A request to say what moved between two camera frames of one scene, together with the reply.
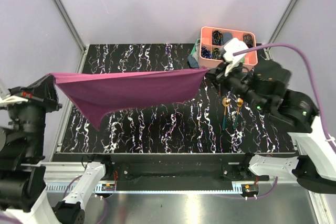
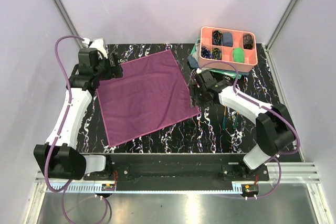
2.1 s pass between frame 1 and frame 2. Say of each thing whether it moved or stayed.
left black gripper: moved
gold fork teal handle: stayed
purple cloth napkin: moved
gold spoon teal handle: stayed
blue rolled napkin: stayed
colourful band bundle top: stayed
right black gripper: moved
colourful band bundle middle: stayed
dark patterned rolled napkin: stayed
